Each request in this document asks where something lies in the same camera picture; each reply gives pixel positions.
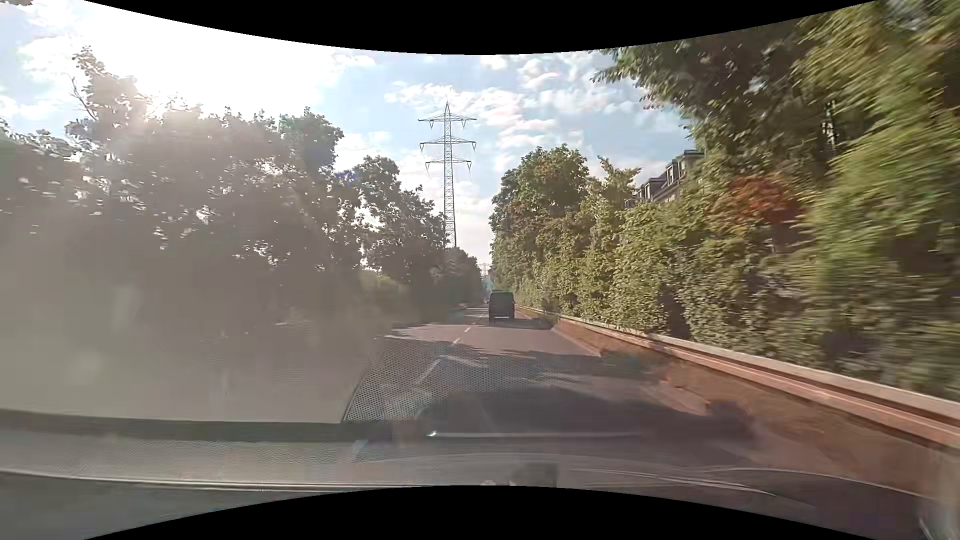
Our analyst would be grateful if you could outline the building with dark roof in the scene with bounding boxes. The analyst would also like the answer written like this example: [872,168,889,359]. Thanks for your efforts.
[624,149,705,209]

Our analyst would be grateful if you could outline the low concrete wall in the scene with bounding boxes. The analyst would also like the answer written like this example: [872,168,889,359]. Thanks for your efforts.
[516,303,960,444]

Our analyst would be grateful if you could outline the tall green hedge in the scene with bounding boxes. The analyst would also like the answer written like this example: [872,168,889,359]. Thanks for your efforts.
[489,0,960,399]

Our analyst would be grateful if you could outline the row of trees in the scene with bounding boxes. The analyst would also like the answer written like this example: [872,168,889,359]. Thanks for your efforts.
[0,46,485,339]

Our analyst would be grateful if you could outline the grey asphalt road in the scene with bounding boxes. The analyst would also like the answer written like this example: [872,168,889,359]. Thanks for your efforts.
[330,306,759,451]

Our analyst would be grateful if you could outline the steel lattice pylon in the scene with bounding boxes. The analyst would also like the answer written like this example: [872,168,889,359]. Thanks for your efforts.
[418,102,478,249]

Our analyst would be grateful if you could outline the car's own bonnet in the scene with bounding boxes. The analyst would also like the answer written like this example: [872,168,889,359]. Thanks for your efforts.
[0,466,939,540]

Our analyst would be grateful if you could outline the reddish pavement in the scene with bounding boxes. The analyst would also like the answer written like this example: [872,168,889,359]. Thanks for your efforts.
[517,307,960,496]

